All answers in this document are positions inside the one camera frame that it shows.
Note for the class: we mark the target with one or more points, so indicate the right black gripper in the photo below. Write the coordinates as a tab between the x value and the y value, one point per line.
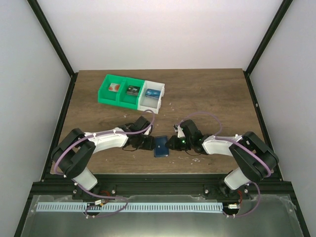
174	146

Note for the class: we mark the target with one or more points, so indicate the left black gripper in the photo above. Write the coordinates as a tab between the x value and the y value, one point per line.
149	145

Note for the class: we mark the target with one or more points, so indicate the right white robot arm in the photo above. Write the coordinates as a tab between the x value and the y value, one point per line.
254	158

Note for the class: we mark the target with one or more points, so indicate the black frame post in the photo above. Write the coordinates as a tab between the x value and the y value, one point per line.
277	19
37	10

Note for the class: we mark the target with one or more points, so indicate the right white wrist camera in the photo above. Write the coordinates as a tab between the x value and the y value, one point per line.
180	134

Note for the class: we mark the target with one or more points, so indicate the blue card holder wallet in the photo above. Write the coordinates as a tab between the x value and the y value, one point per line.
161	150

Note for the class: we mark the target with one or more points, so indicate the red white card stack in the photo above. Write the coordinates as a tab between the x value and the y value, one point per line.
114	87

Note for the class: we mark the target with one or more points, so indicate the right black frame post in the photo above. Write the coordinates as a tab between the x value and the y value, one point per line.
277	19

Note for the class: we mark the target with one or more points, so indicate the white translucent bin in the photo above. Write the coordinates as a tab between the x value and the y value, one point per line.
146	103

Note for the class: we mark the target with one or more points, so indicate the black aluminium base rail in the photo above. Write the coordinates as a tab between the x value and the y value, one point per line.
136	184

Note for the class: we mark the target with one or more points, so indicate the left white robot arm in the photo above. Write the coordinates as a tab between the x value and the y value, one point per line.
73	154

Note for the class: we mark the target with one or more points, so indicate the green bin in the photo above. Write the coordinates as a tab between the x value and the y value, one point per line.
107	97
130	101

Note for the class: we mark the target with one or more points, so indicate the blue card stack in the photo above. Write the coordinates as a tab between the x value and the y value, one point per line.
152	93

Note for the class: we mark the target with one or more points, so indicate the left black frame post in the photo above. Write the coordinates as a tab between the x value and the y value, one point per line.
37	10

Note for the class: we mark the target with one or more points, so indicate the light blue slotted cable duct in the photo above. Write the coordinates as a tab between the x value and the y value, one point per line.
196	207

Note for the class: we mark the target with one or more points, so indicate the black card stack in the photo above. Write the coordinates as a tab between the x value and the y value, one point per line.
133	90

